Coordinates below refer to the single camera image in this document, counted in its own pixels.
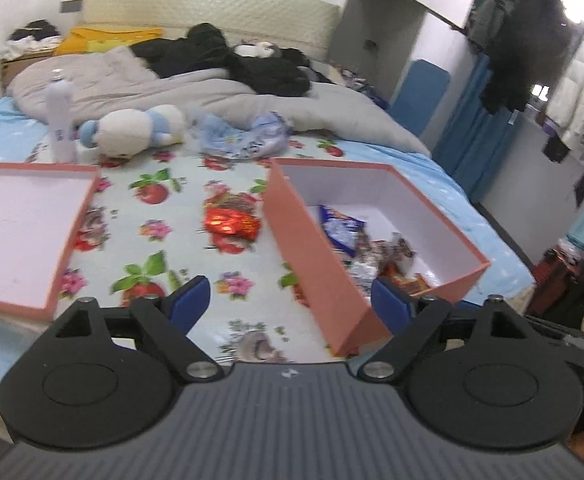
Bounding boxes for yellow cloth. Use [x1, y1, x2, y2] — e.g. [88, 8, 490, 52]
[54, 26, 165, 57]

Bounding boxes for light blue bed sheet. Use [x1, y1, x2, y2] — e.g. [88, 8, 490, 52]
[0, 95, 537, 376]

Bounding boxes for orange cardboard box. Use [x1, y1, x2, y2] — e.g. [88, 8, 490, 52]
[263, 157, 491, 358]

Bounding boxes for blue curtain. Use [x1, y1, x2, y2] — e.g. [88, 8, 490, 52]
[432, 52, 525, 203]

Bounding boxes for black jacket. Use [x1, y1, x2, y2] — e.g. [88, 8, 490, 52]
[131, 22, 313, 97]

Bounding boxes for hanging white coat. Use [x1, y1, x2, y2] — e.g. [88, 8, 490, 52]
[544, 22, 584, 146]

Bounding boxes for orange box lid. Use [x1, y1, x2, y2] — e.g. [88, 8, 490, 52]
[0, 161, 103, 322]

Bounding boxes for small grey and white plush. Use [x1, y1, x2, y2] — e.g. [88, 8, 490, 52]
[233, 40, 285, 59]

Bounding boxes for blue snack packet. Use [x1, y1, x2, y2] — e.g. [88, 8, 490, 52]
[318, 204, 367, 256]

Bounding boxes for grey blanket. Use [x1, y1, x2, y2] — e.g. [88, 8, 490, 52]
[6, 47, 433, 156]

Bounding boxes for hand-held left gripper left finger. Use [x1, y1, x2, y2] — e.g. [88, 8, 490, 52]
[52, 275, 225, 382]

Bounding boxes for floral sheet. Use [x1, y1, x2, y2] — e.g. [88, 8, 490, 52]
[37, 135, 387, 366]

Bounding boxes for white and blue plush toy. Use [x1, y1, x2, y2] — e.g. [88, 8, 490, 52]
[78, 105, 187, 157]

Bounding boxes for blue and white plastic bag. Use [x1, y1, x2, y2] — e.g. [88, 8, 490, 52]
[192, 111, 293, 160]

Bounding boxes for patterned clothing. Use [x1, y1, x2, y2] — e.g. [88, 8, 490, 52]
[312, 60, 390, 111]

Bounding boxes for pile of dark clothes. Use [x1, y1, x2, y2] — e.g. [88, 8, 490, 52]
[2, 20, 65, 61]

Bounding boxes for hanging grey jackets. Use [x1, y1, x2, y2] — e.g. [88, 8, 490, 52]
[466, 0, 520, 53]

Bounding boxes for white and black snack packet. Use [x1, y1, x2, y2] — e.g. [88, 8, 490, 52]
[347, 260, 380, 293]

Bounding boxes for hanging black coat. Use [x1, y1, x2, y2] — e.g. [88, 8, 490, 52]
[479, 0, 580, 113]

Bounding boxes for beige padded headboard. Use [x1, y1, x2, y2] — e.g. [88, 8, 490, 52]
[81, 0, 343, 63]

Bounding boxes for shiny red snack packet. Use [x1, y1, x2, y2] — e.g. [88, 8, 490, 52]
[203, 205, 263, 242]

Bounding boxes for white bottle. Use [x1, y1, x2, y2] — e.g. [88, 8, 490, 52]
[44, 74, 79, 165]

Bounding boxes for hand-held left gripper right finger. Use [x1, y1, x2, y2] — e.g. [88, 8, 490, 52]
[361, 276, 535, 382]

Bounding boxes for red suitcase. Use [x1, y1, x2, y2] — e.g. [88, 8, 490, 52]
[526, 247, 584, 316]

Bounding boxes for blue board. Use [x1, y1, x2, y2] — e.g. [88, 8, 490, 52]
[389, 58, 451, 153]

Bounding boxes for clear packet of dark snack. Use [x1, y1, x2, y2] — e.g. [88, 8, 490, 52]
[357, 232, 417, 266]

